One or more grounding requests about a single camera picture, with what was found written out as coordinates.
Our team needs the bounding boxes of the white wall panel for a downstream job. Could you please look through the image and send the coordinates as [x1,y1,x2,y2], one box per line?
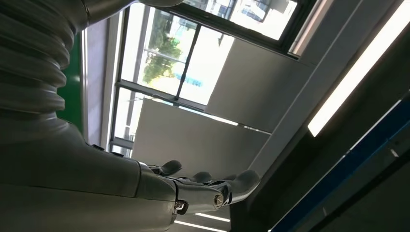
[205,38,316,134]
[131,97,272,181]

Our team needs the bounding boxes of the green conveyor belt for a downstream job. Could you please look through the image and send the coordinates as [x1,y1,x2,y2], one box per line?
[56,32,85,132]

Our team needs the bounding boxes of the dark overhead beam blue stripe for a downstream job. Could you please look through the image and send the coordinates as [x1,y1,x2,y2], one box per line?
[268,94,410,232]

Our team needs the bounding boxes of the long ceiling strip light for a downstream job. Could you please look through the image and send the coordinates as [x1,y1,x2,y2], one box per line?
[307,0,410,138]

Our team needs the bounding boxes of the dark window frame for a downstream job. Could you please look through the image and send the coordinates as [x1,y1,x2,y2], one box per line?
[109,0,310,158]

